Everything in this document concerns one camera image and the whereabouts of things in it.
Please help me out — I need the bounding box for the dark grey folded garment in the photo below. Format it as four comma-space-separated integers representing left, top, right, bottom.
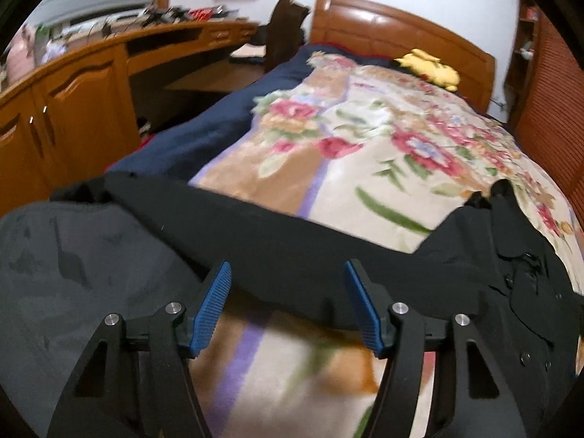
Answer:
1, 202, 200, 437

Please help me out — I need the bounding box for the red louvered wardrobe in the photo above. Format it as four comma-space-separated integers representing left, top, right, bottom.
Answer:
504, 0, 583, 222

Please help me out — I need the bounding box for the wooden bed headboard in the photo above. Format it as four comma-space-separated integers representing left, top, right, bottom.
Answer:
310, 0, 495, 113

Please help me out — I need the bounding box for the floral blanket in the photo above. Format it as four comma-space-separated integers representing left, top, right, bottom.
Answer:
191, 49, 583, 437

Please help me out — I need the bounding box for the wooden desk with cabinets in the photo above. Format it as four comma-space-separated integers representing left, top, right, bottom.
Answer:
1, 21, 258, 214

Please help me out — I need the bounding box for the red basket on desk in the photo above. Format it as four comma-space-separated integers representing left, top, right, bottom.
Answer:
188, 7, 218, 21

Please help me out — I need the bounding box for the black coat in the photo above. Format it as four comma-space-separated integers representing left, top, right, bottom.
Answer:
55, 172, 583, 437

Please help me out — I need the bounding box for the yellow plush toy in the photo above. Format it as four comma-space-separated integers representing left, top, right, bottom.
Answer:
396, 49, 460, 92

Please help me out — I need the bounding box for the dark wooden chair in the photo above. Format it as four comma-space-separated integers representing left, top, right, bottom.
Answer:
263, 0, 310, 73

